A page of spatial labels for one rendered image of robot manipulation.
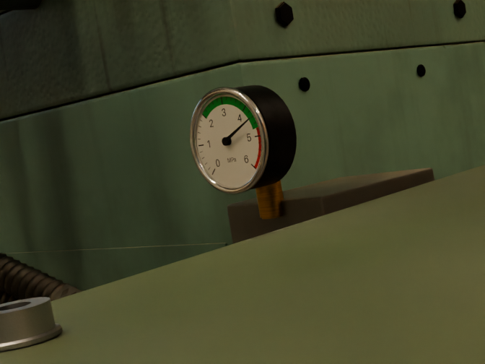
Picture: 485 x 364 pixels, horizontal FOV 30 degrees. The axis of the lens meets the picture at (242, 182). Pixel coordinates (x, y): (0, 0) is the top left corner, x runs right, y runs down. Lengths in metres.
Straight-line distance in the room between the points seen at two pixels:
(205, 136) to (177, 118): 0.11
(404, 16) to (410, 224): 0.57
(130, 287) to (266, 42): 0.46
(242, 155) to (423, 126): 0.27
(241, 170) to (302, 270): 0.37
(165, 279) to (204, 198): 0.46
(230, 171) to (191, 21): 0.14
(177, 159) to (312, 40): 0.13
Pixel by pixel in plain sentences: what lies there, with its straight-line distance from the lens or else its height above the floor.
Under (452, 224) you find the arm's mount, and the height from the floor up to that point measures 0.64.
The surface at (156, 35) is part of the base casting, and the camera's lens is 0.66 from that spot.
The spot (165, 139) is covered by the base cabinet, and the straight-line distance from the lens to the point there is 0.66.
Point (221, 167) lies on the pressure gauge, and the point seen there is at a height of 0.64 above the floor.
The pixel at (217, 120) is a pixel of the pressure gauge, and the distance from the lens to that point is 0.53.
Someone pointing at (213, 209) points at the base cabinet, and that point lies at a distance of 0.64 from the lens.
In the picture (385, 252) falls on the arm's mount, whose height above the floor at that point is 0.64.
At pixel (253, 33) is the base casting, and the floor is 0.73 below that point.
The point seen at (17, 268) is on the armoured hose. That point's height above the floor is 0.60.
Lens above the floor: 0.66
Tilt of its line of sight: 3 degrees down
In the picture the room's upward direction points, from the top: 9 degrees counter-clockwise
